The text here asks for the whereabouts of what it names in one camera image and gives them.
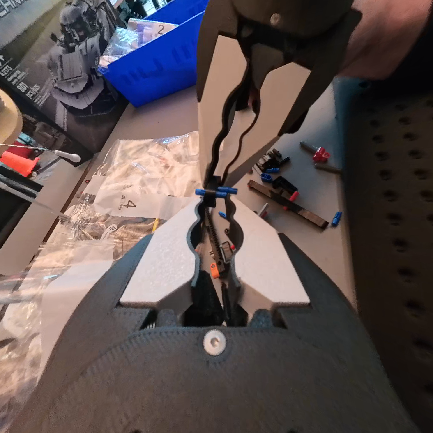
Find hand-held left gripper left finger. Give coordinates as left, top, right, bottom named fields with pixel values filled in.
left=119, top=197, right=205, bottom=326

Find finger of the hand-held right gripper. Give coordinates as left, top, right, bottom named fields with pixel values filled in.
left=197, top=33, right=250, bottom=185
left=223, top=44, right=312, bottom=187

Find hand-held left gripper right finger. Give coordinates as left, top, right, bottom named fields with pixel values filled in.
left=226, top=196, right=311, bottom=326

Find black lego rack assembly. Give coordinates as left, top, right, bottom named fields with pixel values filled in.
left=203, top=206, right=237, bottom=279

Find blue plastic storage bin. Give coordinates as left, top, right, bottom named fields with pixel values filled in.
left=98, top=0, right=210, bottom=108

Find scattered loose lego pieces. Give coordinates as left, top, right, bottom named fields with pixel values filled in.
left=218, top=147, right=343, bottom=230

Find red lego knob on axle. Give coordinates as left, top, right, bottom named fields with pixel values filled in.
left=300, top=141, right=331, bottom=162

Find pile of lego part bags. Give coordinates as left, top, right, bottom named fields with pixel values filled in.
left=0, top=130, right=203, bottom=373

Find black lego set box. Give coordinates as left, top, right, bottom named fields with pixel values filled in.
left=0, top=0, right=131, bottom=159

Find person's right hand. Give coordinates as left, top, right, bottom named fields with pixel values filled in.
left=338, top=0, right=433, bottom=80

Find crumpled clear plastic bag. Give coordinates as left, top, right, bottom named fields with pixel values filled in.
left=100, top=18, right=180, bottom=66

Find black perforated office chair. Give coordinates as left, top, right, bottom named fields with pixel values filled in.
left=333, top=76, right=433, bottom=433

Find orange red object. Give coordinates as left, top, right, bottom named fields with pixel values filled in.
left=0, top=150, right=40, bottom=177

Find wooden book stand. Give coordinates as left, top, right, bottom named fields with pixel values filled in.
left=0, top=89, right=82, bottom=164

